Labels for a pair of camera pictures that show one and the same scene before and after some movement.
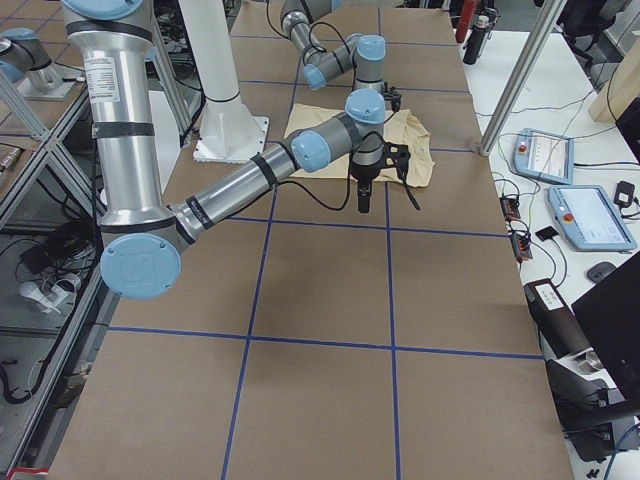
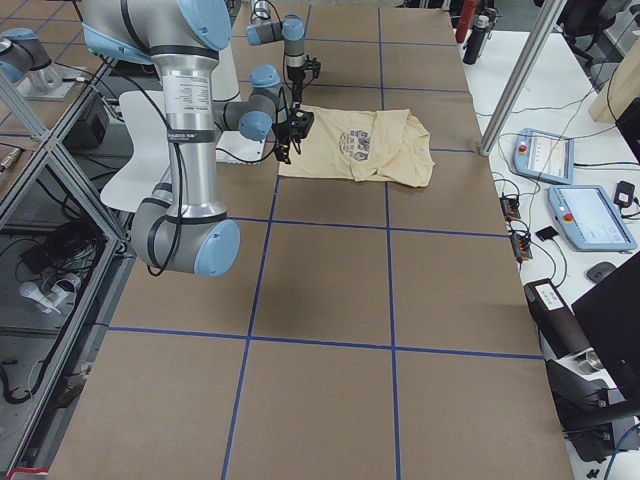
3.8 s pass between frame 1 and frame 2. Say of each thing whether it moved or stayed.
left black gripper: moved
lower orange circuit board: stayed
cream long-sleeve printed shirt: stayed
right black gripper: moved
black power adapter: stayed
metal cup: stayed
